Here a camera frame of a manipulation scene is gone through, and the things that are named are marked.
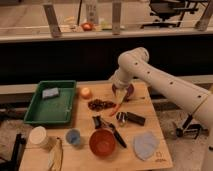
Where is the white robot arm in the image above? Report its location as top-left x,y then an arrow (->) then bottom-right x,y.
112,47 -> 213,171

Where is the small metal cup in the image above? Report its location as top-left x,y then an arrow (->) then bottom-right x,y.
116,112 -> 127,126

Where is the blue plastic cup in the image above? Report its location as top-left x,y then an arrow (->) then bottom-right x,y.
66,129 -> 81,146

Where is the purple bowl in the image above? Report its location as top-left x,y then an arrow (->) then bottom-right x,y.
112,84 -> 134,101

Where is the red chili pepper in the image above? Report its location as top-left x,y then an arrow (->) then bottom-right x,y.
109,101 -> 122,116

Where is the black rectangular block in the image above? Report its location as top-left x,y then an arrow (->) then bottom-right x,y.
127,112 -> 145,126

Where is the orange round fruit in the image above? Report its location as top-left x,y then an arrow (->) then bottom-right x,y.
80,87 -> 92,99

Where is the orange red bowl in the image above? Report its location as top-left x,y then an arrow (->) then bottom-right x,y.
89,129 -> 116,157

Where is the light blue cloth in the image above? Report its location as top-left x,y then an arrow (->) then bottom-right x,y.
133,131 -> 159,160

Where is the green plastic tray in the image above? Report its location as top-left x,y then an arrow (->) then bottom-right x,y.
24,80 -> 76,125

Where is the blue grey sponge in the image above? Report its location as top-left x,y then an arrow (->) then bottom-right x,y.
42,88 -> 59,99

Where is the red apple in background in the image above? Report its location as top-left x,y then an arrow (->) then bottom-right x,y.
81,22 -> 94,31

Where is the yellowish banana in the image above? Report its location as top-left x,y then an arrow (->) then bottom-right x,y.
48,138 -> 63,171

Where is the black office chair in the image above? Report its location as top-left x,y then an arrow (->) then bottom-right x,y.
141,0 -> 198,29

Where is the black chair left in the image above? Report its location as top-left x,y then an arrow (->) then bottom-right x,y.
0,133 -> 26,171

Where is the black handled tool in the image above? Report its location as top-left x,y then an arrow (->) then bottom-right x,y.
93,115 -> 127,148

